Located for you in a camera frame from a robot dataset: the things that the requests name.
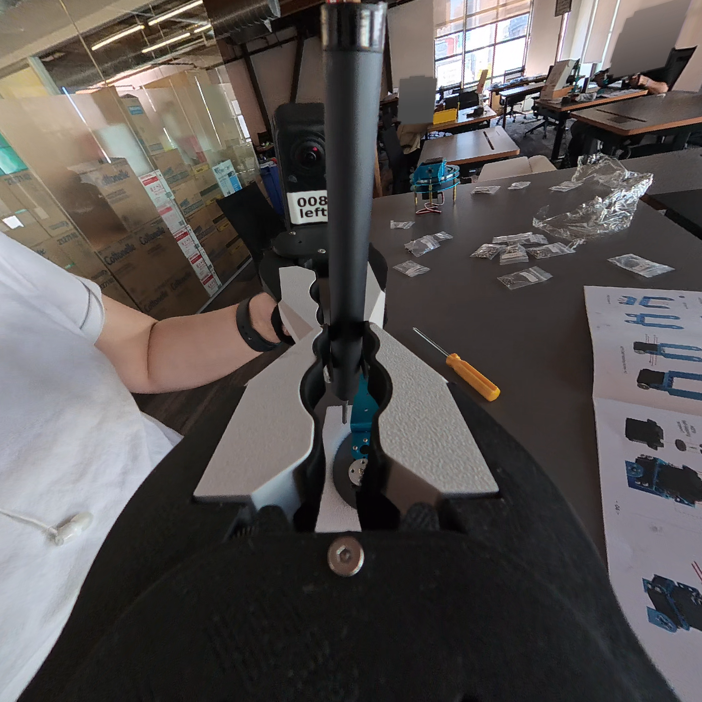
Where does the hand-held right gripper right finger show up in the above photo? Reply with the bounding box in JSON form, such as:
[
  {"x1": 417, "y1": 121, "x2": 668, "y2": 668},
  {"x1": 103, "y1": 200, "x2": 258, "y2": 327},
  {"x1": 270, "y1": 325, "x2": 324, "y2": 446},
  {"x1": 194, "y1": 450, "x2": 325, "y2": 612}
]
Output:
[{"x1": 359, "y1": 322, "x2": 500, "y2": 533}]

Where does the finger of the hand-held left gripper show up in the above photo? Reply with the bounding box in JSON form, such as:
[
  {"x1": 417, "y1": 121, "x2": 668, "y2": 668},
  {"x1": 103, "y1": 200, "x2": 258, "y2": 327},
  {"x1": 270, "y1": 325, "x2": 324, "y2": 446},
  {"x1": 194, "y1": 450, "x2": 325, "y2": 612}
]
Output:
[
  {"x1": 279, "y1": 267, "x2": 330, "y2": 345},
  {"x1": 366, "y1": 277, "x2": 387, "y2": 328}
]

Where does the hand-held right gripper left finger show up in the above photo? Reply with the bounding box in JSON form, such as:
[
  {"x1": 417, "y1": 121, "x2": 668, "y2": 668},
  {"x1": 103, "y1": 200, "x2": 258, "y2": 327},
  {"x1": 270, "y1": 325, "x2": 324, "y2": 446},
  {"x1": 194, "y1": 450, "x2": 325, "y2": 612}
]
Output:
[{"x1": 193, "y1": 324, "x2": 332, "y2": 533}]

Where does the black electric screwdriver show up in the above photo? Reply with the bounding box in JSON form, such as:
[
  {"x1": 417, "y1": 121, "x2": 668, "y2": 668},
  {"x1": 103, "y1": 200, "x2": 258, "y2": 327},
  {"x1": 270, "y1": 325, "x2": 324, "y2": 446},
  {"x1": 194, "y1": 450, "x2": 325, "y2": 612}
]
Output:
[{"x1": 321, "y1": 0, "x2": 387, "y2": 423}]

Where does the yellow screwdriver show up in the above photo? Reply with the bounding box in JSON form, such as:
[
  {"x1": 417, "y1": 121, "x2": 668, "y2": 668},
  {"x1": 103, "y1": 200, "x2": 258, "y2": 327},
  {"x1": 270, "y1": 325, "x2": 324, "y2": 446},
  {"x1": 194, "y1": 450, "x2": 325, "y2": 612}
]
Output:
[{"x1": 412, "y1": 327, "x2": 501, "y2": 403}]

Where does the blue metal bracket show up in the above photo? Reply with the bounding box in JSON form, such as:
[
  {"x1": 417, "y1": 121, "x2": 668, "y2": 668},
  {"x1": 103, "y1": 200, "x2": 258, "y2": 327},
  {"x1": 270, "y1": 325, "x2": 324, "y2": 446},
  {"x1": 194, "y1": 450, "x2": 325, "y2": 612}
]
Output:
[{"x1": 349, "y1": 378, "x2": 380, "y2": 486}]

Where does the black servo motor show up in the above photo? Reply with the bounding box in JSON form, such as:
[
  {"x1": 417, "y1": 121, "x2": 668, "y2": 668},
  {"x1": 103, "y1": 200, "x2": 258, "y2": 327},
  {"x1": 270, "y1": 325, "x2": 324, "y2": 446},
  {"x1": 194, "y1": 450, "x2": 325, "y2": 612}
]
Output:
[{"x1": 332, "y1": 439, "x2": 374, "y2": 511}]

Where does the white foam pad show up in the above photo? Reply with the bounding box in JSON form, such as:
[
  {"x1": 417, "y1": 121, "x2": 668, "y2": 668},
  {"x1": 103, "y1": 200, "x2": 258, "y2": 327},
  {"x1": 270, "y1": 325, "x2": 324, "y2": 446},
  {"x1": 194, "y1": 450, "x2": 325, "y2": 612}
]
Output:
[{"x1": 315, "y1": 403, "x2": 363, "y2": 533}]

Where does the person's left forearm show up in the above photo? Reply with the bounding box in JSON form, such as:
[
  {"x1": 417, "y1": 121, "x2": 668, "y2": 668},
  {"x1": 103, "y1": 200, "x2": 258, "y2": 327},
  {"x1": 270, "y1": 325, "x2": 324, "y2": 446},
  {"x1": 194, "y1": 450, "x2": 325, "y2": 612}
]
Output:
[{"x1": 93, "y1": 299, "x2": 258, "y2": 395}]

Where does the person's left hand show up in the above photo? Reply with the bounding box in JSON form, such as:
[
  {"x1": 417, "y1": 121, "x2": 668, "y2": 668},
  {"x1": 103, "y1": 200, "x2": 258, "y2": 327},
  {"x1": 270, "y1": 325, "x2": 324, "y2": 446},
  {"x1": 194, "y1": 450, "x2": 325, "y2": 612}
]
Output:
[{"x1": 247, "y1": 292, "x2": 297, "y2": 349}]

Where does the blue bin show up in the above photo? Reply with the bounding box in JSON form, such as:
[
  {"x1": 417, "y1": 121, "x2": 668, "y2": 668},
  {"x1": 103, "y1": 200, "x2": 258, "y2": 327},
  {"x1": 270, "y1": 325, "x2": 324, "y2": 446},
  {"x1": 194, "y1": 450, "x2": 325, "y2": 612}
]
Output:
[{"x1": 260, "y1": 163, "x2": 287, "y2": 217}]

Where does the black wristwatch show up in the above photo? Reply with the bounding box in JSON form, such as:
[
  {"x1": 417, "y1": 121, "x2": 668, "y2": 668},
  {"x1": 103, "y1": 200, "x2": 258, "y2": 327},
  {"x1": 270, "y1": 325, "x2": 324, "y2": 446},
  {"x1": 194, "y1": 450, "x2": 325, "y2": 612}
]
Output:
[{"x1": 236, "y1": 296, "x2": 280, "y2": 353}]

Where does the small blue toy robot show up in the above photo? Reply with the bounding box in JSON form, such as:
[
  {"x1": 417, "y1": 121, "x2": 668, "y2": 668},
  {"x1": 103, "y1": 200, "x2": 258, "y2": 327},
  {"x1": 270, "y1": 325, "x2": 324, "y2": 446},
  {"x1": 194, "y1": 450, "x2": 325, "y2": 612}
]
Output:
[{"x1": 410, "y1": 158, "x2": 461, "y2": 216}]

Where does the pile of small screw bags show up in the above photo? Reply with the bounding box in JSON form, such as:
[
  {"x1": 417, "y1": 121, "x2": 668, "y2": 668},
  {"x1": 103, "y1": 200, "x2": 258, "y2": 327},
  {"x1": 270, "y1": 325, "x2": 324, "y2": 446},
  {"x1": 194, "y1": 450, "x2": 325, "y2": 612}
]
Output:
[{"x1": 389, "y1": 180, "x2": 675, "y2": 291}]

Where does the stack of cardboard boxes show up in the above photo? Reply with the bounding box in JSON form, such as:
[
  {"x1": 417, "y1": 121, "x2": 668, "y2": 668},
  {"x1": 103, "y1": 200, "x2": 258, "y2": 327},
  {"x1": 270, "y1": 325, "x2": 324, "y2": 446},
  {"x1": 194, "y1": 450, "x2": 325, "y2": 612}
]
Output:
[{"x1": 0, "y1": 88, "x2": 258, "y2": 313}]

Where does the open instruction booklet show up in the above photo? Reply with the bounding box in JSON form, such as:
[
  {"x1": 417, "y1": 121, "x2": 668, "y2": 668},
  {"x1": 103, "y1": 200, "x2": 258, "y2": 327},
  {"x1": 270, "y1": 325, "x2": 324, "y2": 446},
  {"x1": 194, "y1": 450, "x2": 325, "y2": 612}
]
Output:
[{"x1": 583, "y1": 285, "x2": 702, "y2": 648}]

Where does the person's white shirt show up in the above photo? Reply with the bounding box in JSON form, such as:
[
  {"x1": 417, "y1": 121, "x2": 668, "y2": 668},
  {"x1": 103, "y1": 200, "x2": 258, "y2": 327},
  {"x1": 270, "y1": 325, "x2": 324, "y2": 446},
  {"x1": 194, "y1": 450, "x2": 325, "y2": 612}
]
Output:
[{"x1": 0, "y1": 233, "x2": 182, "y2": 702}]

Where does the crumpled clear plastic wrap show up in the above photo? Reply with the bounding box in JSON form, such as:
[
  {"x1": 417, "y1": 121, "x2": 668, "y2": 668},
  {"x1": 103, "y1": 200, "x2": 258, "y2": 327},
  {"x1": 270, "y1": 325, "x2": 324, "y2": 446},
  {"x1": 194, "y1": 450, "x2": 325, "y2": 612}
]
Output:
[{"x1": 533, "y1": 154, "x2": 654, "y2": 242}]

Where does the wooden office table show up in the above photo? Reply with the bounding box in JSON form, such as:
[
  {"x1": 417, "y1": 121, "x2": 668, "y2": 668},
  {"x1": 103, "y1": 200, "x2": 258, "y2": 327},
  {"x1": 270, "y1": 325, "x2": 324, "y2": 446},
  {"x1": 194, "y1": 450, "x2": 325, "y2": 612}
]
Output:
[{"x1": 570, "y1": 90, "x2": 702, "y2": 138}]

